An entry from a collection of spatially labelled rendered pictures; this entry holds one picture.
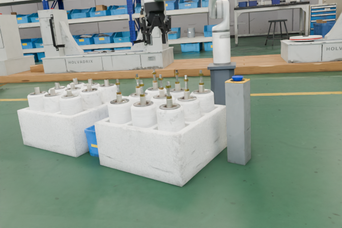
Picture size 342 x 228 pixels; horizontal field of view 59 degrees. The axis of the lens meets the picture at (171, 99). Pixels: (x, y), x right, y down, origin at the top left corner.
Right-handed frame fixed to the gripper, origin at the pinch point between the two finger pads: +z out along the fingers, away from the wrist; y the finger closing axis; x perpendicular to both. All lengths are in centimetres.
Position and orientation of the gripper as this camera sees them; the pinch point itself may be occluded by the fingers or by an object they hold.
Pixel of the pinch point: (157, 40)
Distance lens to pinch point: 117.7
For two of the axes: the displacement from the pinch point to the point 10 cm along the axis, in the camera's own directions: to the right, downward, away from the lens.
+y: -7.6, 2.1, -6.1
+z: 0.8, 9.7, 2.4
